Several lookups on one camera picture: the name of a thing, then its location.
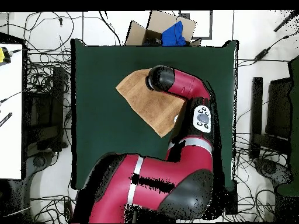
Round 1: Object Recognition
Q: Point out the tan terry towel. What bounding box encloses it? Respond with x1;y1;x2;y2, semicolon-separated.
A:
115;68;186;138

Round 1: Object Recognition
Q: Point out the dark green table cloth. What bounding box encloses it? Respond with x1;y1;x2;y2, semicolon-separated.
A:
70;38;239;191

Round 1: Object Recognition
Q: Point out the blue garment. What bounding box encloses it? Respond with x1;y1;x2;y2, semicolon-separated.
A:
161;20;187;47

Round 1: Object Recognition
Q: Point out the open cardboard box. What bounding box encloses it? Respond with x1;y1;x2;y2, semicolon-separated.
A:
124;10;202;47

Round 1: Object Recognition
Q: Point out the black equipment rack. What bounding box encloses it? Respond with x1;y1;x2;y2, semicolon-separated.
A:
23;66;68;152

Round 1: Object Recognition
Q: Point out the black block under table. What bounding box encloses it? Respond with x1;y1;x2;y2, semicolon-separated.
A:
224;180;238;215

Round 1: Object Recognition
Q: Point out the black chair base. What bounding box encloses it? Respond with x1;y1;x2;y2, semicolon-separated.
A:
253;157;293;186

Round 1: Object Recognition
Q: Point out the black equipment box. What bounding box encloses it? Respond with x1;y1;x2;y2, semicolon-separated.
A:
265;78;293;141

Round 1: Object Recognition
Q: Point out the black power adapter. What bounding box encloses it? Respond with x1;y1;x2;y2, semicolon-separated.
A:
254;47;272;61

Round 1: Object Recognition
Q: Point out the white side table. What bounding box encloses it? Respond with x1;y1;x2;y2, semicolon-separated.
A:
0;43;23;180

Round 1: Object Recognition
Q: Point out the black marked strip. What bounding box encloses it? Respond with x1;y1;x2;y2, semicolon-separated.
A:
0;112;13;128

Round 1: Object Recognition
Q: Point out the green cloth on side table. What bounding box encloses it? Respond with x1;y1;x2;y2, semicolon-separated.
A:
277;55;299;197

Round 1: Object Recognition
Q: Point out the black rod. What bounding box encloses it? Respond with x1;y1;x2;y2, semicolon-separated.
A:
273;10;299;33

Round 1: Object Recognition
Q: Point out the black upright post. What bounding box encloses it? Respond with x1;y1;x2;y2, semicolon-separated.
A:
249;76;264;160

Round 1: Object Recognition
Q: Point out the grey rectangular frame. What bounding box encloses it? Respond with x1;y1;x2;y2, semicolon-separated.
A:
178;10;213;40

